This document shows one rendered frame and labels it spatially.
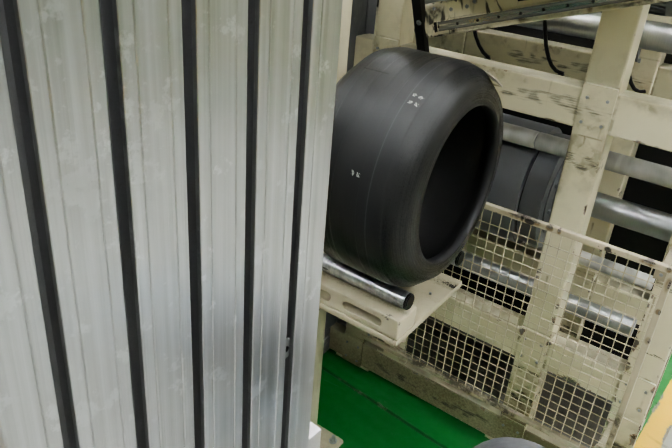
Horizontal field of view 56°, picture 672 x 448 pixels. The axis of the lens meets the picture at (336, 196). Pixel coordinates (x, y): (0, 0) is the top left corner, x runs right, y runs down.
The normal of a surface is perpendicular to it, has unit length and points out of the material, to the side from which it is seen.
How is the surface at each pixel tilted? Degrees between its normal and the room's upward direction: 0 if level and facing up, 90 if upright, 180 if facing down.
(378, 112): 46
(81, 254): 90
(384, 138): 56
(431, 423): 0
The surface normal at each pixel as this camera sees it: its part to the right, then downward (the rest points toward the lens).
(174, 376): 0.76, 0.33
